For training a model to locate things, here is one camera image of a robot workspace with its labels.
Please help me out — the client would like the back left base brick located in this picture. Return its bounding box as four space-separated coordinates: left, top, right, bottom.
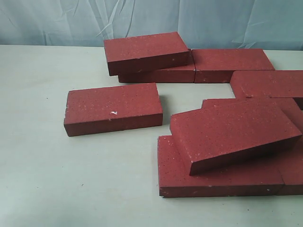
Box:
118 63 196 83

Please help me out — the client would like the base brick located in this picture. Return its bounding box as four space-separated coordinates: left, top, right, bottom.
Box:
158 135 285 198
192 49 275 83
118 63 196 83
276 139 303 196

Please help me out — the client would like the back right base brick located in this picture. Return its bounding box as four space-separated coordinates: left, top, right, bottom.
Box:
192 49 275 83

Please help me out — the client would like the front left base brick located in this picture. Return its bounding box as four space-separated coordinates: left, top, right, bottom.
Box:
158 135 285 198

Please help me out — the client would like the middle row red brick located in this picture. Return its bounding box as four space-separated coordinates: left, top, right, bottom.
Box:
201 97 303 132

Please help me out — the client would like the front right base brick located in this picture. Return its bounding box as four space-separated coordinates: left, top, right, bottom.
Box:
276 139 303 196

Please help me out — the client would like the blue-grey backdrop cloth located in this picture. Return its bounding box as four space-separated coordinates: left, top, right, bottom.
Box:
0 0 303 50

